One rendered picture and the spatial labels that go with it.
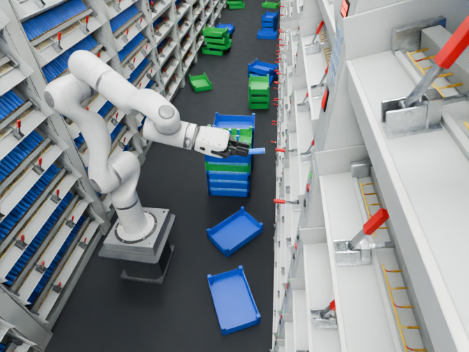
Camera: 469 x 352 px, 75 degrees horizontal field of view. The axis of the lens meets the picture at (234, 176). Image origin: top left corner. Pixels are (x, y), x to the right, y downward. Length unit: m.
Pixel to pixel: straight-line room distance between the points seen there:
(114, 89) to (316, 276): 0.79
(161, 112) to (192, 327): 1.16
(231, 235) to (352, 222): 1.58
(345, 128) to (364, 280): 0.21
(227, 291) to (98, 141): 1.03
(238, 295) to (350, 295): 1.41
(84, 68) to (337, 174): 0.86
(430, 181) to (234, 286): 1.61
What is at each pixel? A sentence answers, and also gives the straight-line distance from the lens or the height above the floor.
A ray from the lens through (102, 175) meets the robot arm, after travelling 1.37.
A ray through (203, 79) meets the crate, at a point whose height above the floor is 0.00.
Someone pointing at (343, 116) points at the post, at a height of 1.37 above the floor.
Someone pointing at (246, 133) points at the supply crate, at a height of 0.42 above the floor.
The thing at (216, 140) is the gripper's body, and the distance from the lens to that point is 0.95.
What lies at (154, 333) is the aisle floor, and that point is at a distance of 1.76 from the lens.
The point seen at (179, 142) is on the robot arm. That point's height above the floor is 1.04.
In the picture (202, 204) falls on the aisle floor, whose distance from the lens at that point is 2.18.
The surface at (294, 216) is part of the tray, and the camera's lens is 0.97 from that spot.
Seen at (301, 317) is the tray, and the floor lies 0.87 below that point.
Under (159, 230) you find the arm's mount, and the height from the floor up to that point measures 0.35.
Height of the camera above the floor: 1.60
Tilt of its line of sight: 42 degrees down
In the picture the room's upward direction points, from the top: 1 degrees counter-clockwise
